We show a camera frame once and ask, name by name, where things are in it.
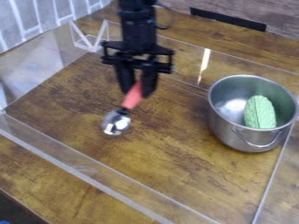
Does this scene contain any black strip on wall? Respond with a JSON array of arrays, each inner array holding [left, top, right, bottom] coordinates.
[[189, 7, 267, 32]]

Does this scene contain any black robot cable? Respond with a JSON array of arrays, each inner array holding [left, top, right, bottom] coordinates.
[[153, 0, 173, 31]]

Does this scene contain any pink handled metal spoon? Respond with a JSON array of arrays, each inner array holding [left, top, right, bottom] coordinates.
[[101, 81, 143, 136]]

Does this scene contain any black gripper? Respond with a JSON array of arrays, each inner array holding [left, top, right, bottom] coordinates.
[[100, 8, 173, 98]]

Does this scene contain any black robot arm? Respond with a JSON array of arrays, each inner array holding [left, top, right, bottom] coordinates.
[[100, 0, 173, 98]]

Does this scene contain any green knitted toy vegetable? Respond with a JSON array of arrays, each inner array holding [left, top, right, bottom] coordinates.
[[244, 95, 276, 129]]

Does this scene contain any stainless steel pot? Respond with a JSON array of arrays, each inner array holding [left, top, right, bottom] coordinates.
[[208, 74, 297, 152]]

